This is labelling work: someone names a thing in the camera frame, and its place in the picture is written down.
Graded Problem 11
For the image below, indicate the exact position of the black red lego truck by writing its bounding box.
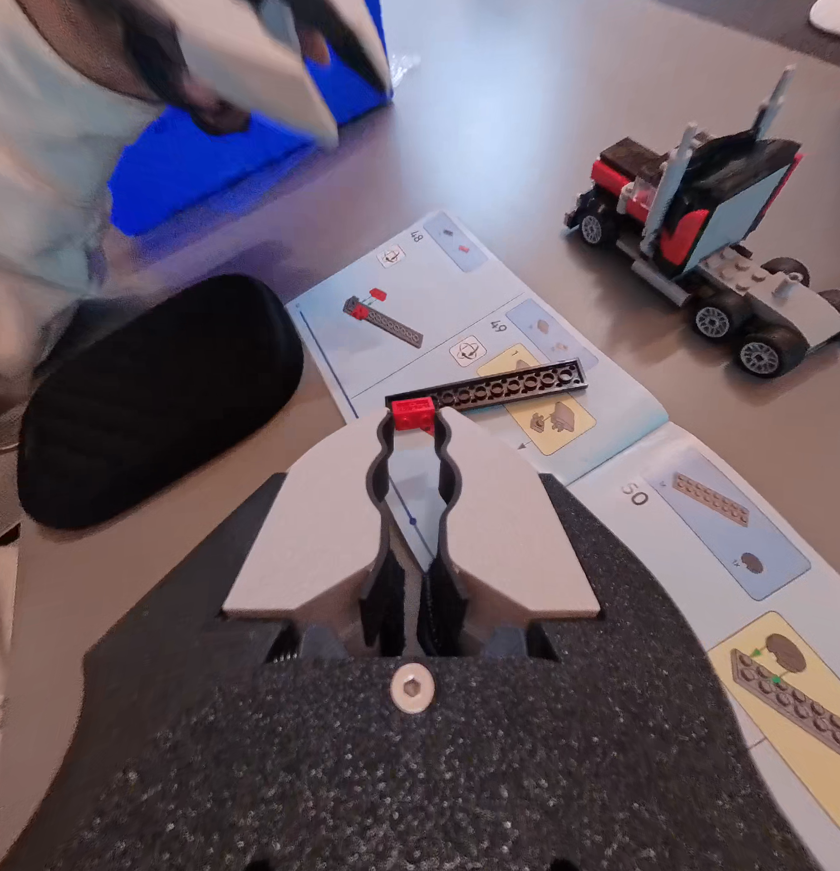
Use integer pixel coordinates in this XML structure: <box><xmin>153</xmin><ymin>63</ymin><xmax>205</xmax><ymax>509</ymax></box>
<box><xmin>564</xmin><ymin>64</ymin><xmax>840</xmax><ymax>378</ymax></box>

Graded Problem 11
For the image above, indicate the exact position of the person's left hand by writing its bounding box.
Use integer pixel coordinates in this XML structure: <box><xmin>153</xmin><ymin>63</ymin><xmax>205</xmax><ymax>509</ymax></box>
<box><xmin>188</xmin><ymin>88</ymin><xmax>252</xmax><ymax>135</ymax></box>

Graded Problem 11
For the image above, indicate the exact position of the small red lego brick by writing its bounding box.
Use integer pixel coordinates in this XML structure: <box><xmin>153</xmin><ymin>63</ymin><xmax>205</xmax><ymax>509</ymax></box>
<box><xmin>391</xmin><ymin>396</ymin><xmax>437</xmax><ymax>433</ymax></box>

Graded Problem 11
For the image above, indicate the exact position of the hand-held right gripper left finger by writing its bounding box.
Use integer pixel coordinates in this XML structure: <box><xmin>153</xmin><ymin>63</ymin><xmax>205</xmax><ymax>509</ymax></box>
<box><xmin>221</xmin><ymin>408</ymin><xmax>408</xmax><ymax>657</ymax></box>

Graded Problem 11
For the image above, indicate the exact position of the long black lego plate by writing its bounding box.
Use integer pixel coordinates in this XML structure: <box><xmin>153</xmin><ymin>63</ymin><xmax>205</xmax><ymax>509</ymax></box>
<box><xmin>386</xmin><ymin>357</ymin><xmax>589</xmax><ymax>416</ymax></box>

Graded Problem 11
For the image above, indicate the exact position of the open lego instruction booklet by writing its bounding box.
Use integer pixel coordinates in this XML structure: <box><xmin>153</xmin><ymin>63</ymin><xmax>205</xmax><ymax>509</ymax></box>
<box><xmin>287</xmin><ymin>211</ymin><xmax>840</xmax><ymax>871</ymax></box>

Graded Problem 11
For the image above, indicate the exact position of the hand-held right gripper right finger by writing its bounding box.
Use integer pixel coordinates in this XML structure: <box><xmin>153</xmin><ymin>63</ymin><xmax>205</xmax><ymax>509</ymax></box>
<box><xmin>424</xmin><ymin>407</ymin><xmax>602</xmax><ymax>657</ymax></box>

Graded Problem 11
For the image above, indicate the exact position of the grey desk mat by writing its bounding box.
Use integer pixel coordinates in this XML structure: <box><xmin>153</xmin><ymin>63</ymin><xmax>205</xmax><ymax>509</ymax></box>
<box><xmin>654</xmin><ymin>0</ymin><xmax>840</xmax><ymax>52</ymax></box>

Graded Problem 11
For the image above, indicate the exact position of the large blue plastic bin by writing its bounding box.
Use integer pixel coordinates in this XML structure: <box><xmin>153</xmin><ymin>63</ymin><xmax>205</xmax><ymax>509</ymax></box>
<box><xmin>108</xmin><ymin>0</ymin><xmax>393</xmax><ymax>235</ymax></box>

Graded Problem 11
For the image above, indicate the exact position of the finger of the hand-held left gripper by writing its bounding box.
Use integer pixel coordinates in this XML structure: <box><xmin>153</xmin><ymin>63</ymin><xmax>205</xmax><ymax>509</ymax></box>
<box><xmin>167</xmin><ymin>0</ymin><xmax>342</xmax><ymax>148</ymax></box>
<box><xmin>323</xmin><ymin>0</ymin><xmax>395</xmax><ymax>94</ymax></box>

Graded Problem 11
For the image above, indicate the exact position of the black quilted wrist pad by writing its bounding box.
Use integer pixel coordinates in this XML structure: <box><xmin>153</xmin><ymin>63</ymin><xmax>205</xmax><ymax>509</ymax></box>
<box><xmin>17</xmin><ymin>274</ymin><xmax>305</xmax><ymax>530</ymax></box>

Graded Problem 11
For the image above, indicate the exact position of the person's left forearm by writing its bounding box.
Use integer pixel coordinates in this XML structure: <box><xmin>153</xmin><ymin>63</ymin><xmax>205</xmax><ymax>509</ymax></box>
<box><xmin>0</xmin><ymin>0</ymin><xmax>165</xmax><ymax>300</ymax></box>

